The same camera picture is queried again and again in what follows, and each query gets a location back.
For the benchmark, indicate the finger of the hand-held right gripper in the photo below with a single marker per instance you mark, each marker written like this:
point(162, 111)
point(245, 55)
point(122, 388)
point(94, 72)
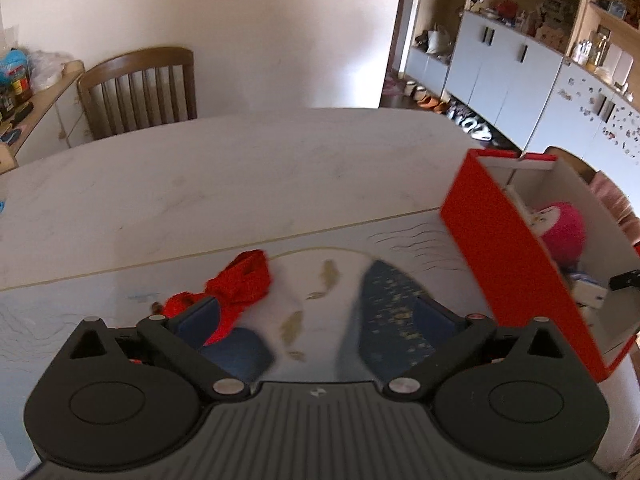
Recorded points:
point(625, 280)

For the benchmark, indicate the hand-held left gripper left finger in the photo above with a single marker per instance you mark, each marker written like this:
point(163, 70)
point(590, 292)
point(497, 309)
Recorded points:
point(200, 320)

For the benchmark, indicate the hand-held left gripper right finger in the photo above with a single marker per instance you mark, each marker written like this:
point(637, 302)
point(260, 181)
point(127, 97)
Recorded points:
point(432, 320)

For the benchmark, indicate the blue and white tissue packet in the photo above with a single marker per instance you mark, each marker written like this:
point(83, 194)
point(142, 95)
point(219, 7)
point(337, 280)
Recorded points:
point(587, 287)

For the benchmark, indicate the small red fabric pouch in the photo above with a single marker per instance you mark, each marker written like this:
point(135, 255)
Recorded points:
point(245, 280)

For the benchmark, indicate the pink plush strawberry toy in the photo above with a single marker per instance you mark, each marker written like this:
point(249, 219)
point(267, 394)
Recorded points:
point(565, 232)

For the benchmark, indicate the red and white cardboard box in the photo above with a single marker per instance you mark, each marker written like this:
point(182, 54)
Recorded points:
point(500, 260)

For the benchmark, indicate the blue printed table mat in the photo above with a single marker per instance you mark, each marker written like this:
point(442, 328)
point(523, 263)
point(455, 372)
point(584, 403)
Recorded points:
point(125, 305)

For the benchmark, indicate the pink fringed scarf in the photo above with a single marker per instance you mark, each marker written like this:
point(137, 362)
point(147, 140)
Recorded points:
point(617, 200)

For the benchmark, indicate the row of shoes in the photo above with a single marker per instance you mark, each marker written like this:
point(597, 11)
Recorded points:
point(450, 110)

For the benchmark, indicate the dark wooden slatted chair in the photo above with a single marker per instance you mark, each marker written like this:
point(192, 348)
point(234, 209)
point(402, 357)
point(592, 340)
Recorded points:
point(140, 90)

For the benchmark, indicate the red patterned rug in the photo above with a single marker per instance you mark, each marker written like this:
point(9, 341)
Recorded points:
point(392, 85)

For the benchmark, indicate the white and wood cabinet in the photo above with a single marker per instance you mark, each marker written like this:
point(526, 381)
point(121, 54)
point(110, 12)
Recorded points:
point(500, 70)

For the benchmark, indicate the white and wood sideboard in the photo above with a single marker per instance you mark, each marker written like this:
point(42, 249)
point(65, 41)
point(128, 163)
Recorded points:
point(55, 110)

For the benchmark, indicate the white tote bag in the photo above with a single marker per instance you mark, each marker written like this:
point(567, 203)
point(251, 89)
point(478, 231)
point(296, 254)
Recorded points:
point(440, 40)

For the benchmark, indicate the dark sauce bottle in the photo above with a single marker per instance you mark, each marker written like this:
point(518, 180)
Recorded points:
point(20, 89)

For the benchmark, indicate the clear plastic bag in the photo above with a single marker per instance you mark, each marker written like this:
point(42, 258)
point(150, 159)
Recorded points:
point(47, 67)

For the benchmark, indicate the red ornament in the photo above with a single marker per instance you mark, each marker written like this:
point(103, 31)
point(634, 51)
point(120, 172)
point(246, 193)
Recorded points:
point(507, 7)

